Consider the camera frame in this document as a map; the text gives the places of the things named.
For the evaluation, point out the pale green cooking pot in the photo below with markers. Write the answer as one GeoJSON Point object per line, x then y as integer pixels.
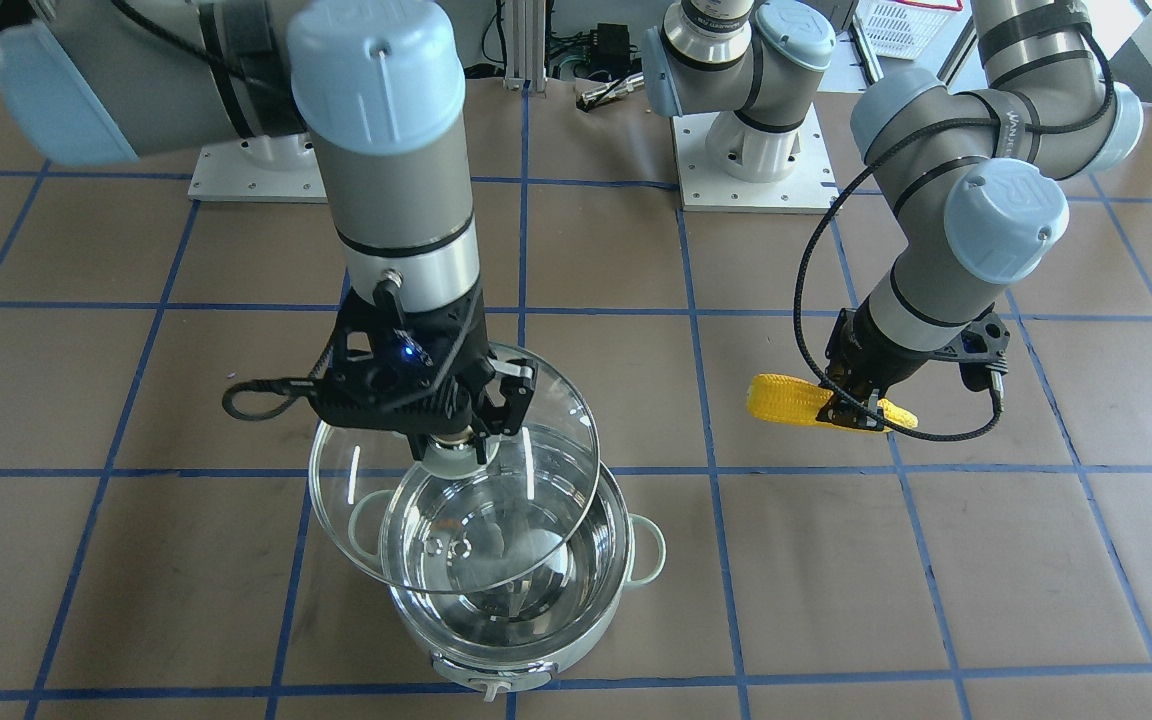
{"type": "Point", "coordinates": [520, 635]}

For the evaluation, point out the glass pot lid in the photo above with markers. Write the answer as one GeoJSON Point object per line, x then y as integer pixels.
{"type": "Point", "coordinates": [464, 518]}

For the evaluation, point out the yellow corn cob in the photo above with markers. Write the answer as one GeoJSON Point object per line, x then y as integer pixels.
{"type": "Point", "coordinates": [787, 400]}

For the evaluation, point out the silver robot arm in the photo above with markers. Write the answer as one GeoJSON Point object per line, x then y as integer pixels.
{"type": "Point", "coordinates": [378, 90]}
{"type": "Point", "coordinates": [973, 178]}

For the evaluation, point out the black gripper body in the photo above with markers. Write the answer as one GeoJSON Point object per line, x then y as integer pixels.
{"type": "Point", "coordinates": [510, 392]}
{"type": "Point", "coordinates": [882, 365]}

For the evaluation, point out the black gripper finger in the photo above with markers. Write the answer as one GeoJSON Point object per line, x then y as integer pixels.
{"type": "Point", "coordinates": [517, 382]}
{"type": "Point", "coordinates": [840, 412]}

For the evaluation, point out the black power adapter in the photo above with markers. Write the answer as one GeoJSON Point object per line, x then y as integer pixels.
{"type": "Point", "coordinates": [611, 48]}

